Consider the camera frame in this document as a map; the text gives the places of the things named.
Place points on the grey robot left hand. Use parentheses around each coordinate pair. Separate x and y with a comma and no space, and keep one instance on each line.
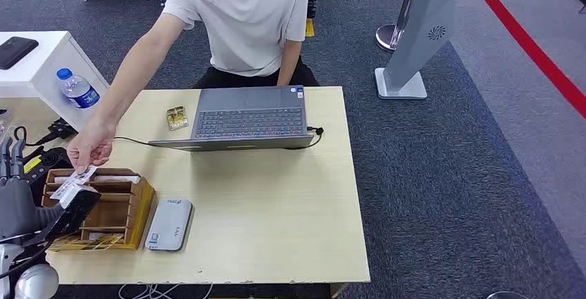
(18,210)

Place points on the person's right hand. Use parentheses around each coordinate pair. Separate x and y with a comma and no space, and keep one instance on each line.
(91,143)

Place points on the white ID card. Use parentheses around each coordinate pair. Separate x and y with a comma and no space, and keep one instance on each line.
(68,185)

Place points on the wooden card organizer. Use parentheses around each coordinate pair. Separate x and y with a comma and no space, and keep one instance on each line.
(110,214)

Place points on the gold key card stack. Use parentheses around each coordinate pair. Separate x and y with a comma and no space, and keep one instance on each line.
(177,118)

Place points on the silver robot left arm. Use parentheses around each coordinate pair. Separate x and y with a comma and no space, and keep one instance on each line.
(36,283)

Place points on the person's left forearm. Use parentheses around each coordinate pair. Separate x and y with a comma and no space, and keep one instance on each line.
(287,72)

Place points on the person's right forearm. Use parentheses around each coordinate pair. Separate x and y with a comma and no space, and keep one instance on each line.
(123,86)

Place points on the white card in organizer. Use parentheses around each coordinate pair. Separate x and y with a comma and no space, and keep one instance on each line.
(116,179)
(64,180)

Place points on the gold key cards in organizer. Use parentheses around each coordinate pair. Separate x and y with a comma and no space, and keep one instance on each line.
(87,243)

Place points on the grey white card reader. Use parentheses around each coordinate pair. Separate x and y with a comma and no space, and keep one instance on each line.
(169,226)

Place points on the person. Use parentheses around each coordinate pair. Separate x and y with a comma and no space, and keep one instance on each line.
(252,18)

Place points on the black power adapter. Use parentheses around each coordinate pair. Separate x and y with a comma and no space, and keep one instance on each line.
(59,130)

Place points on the black tablet controller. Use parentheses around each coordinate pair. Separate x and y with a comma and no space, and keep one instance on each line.
(50,159)

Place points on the clear water bottle blue label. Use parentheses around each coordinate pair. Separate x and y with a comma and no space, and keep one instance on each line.
(80,93)

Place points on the clear plastic object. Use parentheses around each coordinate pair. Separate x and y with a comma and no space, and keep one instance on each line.
(3,125)

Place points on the white cabinet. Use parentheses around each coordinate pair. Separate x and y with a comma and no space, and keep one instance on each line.
(41,63)

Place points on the black phone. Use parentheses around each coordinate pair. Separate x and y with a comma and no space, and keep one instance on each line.
(16,52)

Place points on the grey laptop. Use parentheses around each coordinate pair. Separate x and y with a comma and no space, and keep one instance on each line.
(249,123)

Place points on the grey kiosk stand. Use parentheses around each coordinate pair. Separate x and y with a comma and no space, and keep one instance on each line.
(421,36)

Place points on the grey round object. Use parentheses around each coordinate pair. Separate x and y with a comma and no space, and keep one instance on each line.
(508,296)

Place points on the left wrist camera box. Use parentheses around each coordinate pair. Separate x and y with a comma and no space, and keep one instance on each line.
(75,210)

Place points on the chrome stanchion post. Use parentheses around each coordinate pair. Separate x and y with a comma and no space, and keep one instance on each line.
(387,38)

